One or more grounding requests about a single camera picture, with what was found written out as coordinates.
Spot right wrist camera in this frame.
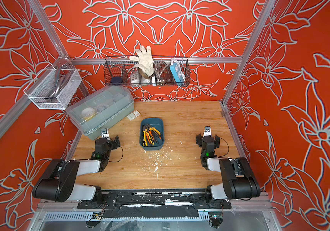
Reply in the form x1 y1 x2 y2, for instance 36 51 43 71
203 126 212 137

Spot dark round can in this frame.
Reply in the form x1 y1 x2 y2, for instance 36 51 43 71
110 76 123 86

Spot yellow black long pliers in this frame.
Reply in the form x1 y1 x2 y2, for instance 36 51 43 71
142 125 148 146

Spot translucent grey tool case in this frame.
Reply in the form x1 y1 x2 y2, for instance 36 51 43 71
66 86 135 140

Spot small white orange carton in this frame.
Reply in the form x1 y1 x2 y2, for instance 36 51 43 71
127 110 140 121

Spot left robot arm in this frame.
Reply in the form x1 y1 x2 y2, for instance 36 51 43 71
32 136 121 204

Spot white work glove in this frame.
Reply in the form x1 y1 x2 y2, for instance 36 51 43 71
129 45 154 77

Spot yellow black combination pliers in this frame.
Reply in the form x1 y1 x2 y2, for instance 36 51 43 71
149 126 162 140

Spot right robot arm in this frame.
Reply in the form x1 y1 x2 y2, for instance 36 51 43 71
195 134 261 201

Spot white mesh wall basket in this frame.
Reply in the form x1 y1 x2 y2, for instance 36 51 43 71
23 64 82 110

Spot black wire wall basket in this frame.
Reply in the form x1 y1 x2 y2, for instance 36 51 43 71
104 56 191 87

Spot white power strip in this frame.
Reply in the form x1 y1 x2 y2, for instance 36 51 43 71
130 71 139 85

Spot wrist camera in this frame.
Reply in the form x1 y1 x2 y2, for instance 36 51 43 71
203 126 212 137
100 129 110 139

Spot light blue box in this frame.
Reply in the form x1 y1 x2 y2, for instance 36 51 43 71
170 58 185 84

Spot black mounting base rail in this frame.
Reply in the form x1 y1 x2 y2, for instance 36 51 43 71
77 188 231 209

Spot teal plastic storage box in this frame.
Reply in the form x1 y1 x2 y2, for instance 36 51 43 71
139 117 165 151

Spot orange black pliers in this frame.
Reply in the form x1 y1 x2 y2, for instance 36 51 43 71
145 125 155 145

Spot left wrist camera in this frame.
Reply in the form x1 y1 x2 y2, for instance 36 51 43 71
100 129 110 139

